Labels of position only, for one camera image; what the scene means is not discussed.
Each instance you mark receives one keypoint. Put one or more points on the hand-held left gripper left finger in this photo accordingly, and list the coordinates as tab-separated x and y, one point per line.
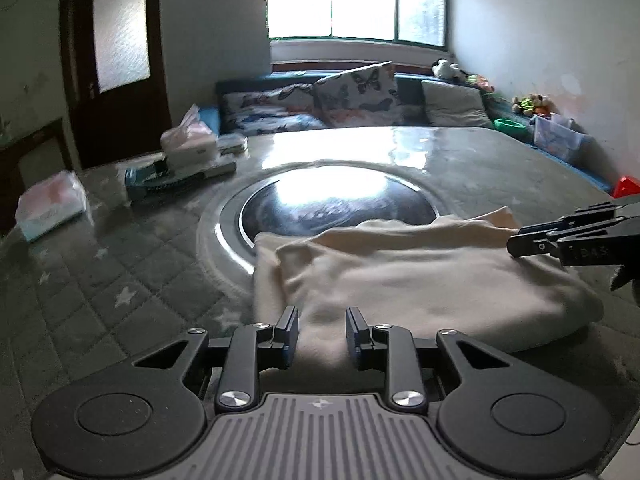
290	332

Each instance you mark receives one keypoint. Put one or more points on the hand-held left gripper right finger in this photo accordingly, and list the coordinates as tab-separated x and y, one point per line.
356	335

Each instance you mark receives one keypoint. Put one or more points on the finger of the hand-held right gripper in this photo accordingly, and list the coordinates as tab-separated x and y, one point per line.
575	221
532	246

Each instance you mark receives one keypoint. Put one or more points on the cream sweatshirt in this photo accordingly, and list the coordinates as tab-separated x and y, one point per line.
425	280

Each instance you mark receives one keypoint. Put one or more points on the red plastic stool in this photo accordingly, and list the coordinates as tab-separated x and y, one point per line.
627	189

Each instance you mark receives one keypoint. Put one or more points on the clear plastic storage box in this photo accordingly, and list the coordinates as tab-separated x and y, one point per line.
555	137

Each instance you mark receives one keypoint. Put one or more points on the green plastic basin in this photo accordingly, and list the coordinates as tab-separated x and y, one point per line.
507	125

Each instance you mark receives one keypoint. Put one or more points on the brown and green plush toy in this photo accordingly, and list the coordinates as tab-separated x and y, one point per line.
531	105

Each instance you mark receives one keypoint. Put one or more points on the glass turntable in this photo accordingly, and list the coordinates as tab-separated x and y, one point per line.
320	200

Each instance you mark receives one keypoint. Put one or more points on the grey cushion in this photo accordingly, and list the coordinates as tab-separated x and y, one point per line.
452	102

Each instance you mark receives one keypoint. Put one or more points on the green and pink toy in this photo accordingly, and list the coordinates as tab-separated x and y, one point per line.
479	83

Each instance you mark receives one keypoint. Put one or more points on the flat white box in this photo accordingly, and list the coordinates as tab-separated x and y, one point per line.
220	169

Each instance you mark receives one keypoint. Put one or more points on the panda plush toy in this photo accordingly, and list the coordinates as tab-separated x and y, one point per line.
446	69

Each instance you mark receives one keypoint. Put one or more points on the blue sofa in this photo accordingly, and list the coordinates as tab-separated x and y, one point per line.
410	90

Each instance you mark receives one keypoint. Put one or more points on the white tissue box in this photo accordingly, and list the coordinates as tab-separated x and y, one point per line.
192	150

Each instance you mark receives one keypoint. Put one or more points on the butterfly print cushion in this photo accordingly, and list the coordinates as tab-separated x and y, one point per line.
355	92
270	110

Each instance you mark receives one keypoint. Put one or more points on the pink soft tissue packet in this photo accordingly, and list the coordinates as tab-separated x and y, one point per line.
50	205

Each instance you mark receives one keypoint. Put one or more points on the dark wooden door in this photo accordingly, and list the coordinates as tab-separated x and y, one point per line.
80	110

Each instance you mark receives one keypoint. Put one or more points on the green framed window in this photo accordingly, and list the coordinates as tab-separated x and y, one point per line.
325	0

